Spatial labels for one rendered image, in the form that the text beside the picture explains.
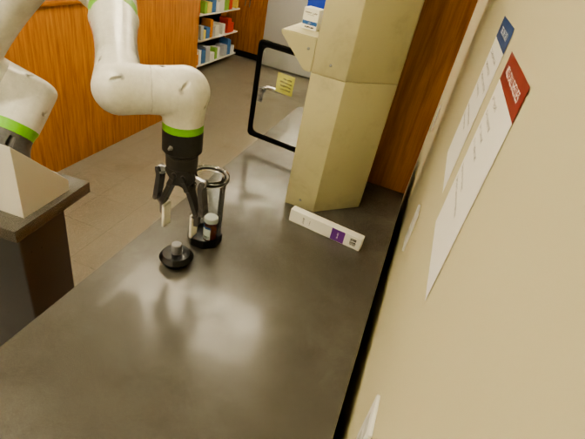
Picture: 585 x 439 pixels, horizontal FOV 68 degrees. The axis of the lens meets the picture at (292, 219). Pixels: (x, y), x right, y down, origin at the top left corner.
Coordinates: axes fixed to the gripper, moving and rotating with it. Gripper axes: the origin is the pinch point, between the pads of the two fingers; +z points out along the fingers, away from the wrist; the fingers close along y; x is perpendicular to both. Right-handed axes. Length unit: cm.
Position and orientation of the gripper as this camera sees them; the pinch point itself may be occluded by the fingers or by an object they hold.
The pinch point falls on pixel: (179, 221)
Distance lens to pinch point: 116.0
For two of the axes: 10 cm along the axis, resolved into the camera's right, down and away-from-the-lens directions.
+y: -9.2, -3.4, 2.1
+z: -1.8, 8.1, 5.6
